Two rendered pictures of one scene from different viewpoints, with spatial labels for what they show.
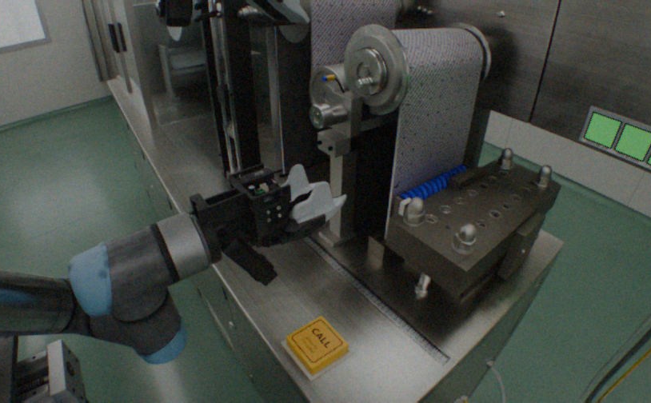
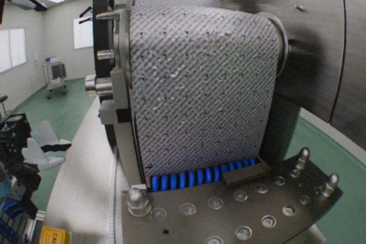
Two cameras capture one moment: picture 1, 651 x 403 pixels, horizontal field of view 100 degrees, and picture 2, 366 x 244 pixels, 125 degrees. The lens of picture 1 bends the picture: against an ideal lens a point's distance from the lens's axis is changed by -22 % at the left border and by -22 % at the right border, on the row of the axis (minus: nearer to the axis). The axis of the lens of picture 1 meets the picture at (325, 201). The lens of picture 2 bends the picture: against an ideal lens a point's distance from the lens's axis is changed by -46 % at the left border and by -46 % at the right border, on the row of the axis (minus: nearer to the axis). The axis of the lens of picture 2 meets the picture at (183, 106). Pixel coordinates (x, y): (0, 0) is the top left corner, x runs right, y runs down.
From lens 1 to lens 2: 0.44 m
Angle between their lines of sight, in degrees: 23
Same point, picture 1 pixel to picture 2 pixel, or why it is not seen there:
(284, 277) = (79, 196)
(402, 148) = (146, 130)
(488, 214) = (234, 231)
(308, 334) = (51, 234)
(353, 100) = (113, 73)
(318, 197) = (32, 150)
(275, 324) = (52, 217)
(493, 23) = (295, 18)
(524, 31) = (321, 22)
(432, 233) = (140, 230)
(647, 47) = not seen: outside the picture
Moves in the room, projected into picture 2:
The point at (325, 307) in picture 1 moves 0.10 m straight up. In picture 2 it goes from (80, 228) to (60, 204)
